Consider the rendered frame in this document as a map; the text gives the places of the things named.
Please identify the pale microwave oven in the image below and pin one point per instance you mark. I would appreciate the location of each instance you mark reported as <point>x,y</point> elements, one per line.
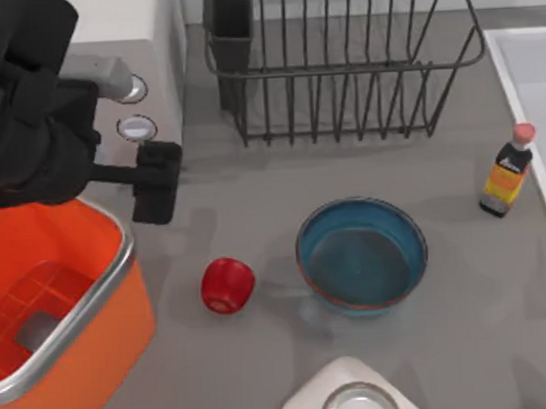
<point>166,82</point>

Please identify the blue bowl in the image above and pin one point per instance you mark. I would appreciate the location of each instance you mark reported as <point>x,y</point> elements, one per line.
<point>363,264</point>

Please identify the round microwave knob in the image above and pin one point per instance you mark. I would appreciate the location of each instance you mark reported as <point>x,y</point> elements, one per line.
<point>138,90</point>
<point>136,127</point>

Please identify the black cutlery holder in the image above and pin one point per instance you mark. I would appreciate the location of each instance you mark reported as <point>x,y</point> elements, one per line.
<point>232,28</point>

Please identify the orange bin with metal rim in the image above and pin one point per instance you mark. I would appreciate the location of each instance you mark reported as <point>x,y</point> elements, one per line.
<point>91,324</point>

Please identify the red cup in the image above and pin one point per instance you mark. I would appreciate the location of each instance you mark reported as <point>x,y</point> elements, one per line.
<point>227,285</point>

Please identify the dark bottle with pink cap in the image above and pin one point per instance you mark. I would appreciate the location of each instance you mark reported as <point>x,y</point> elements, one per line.
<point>505,178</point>

